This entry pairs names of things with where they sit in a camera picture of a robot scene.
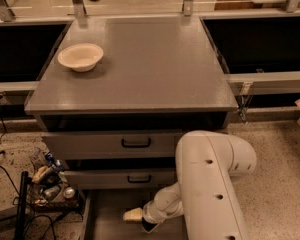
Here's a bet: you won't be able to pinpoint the right metal frame rail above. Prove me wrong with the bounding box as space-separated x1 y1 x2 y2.
225 71 300 96

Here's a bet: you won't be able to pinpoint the grey drawer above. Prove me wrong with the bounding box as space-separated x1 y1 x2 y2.
42 131 184 160
64 168 176 190
80 188 188 240

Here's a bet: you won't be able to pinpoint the grey top drawer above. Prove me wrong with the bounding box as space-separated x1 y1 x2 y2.
42 131 184 160

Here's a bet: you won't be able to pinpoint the white paper bowl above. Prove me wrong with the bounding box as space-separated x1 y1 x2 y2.
58 43 104 72

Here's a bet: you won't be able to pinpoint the black floor cables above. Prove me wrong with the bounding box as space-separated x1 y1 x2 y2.
0 117 84 240

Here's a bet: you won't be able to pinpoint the black metal stand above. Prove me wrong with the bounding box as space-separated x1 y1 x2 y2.
14 171 28 240

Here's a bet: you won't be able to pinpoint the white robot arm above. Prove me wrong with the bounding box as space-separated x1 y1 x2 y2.
123 131 257 240

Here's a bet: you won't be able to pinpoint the grey bottom drawer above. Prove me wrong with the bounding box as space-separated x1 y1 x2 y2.
80 188 188 240

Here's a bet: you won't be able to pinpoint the left metal frame rail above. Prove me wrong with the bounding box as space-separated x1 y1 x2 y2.
0 81 38 105

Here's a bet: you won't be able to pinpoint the grey middle drawer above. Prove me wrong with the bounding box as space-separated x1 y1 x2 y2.
64 168 176 190

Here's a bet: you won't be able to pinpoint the metal frame rail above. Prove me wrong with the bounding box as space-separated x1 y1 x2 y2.
225 71 300 96
0 81 38 105

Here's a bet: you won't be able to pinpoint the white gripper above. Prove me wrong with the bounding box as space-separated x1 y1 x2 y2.
123 201 165 224

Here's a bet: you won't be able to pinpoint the grey drawer cabinet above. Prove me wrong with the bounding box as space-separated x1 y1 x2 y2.
24 15 239 240

